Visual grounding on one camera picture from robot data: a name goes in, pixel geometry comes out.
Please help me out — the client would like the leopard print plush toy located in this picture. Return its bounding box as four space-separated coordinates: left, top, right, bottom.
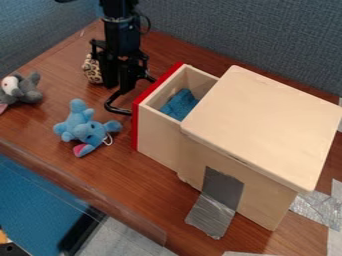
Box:
80 53 107 85

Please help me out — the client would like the blue plush elephant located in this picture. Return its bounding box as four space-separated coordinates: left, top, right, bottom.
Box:
52 98 125 159

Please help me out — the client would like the cabinet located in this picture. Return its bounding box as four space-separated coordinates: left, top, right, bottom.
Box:
176 64 342 232

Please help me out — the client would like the blue cloth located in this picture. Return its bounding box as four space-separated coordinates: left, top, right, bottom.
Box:
158 88 201 122

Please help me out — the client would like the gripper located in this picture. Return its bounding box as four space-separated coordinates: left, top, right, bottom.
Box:
89 19 151 95

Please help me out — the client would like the drawer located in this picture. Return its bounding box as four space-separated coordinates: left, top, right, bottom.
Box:
102 61 221 183

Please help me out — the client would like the grey plush animal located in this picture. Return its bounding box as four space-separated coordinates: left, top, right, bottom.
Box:
0 71 46 115

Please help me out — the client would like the grey tape patch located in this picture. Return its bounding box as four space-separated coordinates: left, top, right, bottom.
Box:
287 178 342 256

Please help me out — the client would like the grey tape strip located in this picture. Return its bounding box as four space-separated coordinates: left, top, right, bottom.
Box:
183 165 246 241

